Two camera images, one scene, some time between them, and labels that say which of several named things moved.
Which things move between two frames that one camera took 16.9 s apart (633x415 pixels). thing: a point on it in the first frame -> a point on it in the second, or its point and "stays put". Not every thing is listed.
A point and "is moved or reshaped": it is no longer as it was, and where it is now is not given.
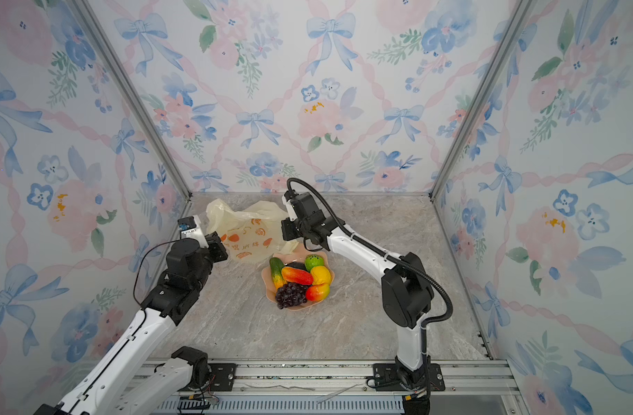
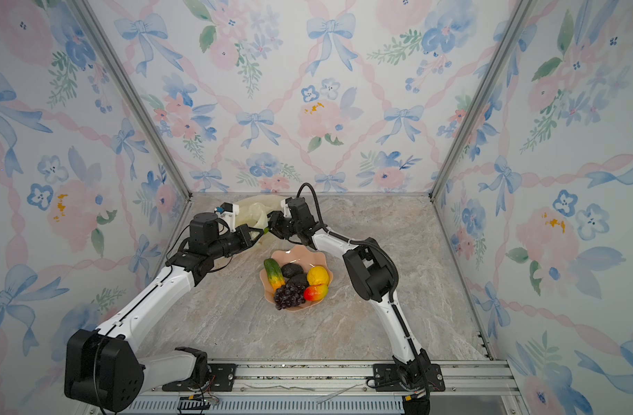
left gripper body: x=215 y=252 -> x=232 y=243
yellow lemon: x=320 y=274 stays put
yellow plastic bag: x=252 y=234 is moved or reshaped
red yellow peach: x=317 y=292 stays put
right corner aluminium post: x=485 y=92 stays put
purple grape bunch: x=290 y=295 stays put
